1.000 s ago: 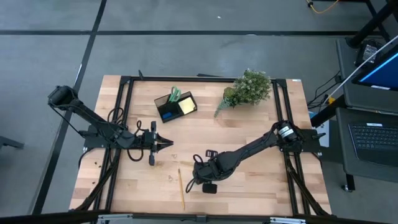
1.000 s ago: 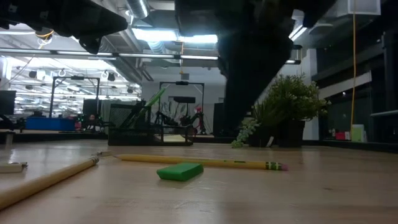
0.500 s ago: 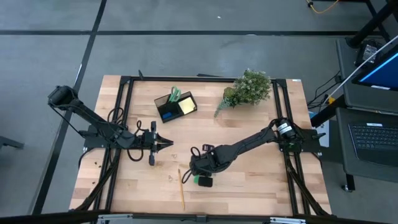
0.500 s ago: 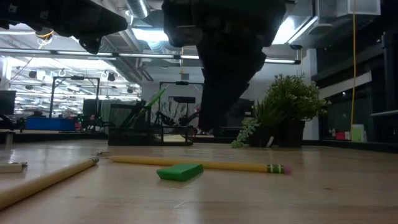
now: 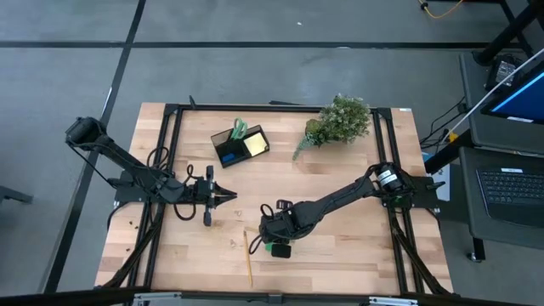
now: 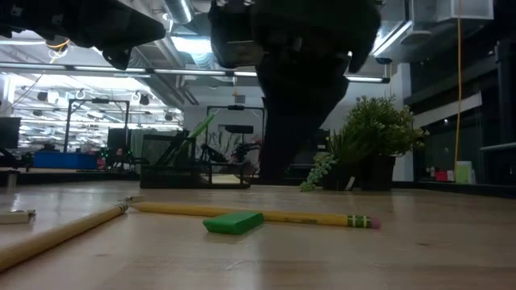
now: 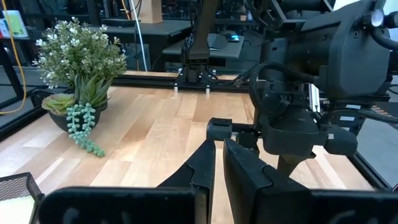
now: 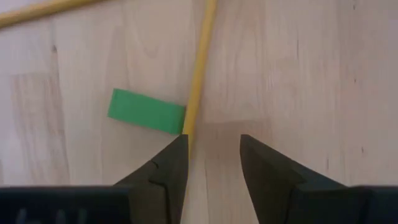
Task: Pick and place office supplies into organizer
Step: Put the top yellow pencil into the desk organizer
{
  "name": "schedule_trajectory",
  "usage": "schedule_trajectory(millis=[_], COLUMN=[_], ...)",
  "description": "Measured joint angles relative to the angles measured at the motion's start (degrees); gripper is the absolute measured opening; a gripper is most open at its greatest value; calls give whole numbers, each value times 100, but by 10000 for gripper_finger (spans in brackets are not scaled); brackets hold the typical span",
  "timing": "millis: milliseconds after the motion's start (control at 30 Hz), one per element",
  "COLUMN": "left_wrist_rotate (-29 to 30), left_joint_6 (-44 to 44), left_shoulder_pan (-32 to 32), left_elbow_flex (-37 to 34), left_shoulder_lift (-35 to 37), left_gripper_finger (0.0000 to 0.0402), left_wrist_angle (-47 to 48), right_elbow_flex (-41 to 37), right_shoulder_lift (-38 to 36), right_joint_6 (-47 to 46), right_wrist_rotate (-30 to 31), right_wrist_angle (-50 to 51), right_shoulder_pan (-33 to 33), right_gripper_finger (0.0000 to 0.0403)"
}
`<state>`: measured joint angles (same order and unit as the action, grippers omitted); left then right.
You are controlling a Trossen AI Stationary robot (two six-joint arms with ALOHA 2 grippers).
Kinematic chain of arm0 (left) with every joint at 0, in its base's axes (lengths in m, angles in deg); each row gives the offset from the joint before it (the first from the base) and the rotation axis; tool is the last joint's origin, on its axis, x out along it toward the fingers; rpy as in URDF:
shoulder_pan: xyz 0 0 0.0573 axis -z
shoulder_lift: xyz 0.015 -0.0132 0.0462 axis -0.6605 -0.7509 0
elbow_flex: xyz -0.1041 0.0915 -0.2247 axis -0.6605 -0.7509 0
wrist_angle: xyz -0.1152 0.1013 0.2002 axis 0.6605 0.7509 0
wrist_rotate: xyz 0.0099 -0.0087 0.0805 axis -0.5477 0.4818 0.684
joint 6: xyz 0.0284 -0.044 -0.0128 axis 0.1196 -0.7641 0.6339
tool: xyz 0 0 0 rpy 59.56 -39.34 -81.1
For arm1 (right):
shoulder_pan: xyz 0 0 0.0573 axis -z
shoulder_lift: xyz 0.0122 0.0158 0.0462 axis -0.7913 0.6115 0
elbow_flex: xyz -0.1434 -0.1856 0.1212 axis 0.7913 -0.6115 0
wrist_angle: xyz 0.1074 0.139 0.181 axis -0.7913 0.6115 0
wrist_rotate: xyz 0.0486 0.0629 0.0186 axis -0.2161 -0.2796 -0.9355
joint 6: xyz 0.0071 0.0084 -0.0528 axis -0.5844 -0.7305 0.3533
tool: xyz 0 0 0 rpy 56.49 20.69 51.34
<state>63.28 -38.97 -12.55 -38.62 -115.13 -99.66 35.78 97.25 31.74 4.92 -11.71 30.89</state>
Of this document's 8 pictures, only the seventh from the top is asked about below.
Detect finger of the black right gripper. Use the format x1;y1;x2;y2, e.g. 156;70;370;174
276;153;317;178

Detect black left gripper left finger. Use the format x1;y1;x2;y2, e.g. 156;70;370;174
39;139;217;224

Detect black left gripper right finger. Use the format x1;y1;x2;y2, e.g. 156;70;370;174
223;138;398;224

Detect yellow sticky notes pad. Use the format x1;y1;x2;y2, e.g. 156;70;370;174
0;195;35;224

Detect black mesh desk organizer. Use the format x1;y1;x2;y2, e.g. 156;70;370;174
0;172;46;224

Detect succulent plant dark pot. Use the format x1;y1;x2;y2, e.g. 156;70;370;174
41;74;113;158

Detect black desk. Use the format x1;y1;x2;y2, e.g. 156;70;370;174
101;17;248;72

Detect bushy white-flowered potted plant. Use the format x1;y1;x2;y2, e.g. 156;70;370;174
32;17;128;110

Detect cardboard box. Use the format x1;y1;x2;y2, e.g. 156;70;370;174
136;0;164;24

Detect green box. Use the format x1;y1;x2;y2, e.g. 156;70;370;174
0;11;29;39

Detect white cable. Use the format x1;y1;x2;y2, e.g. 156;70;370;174
128;0;149;72

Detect yellow cable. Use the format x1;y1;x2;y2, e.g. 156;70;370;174
0;0;28;115

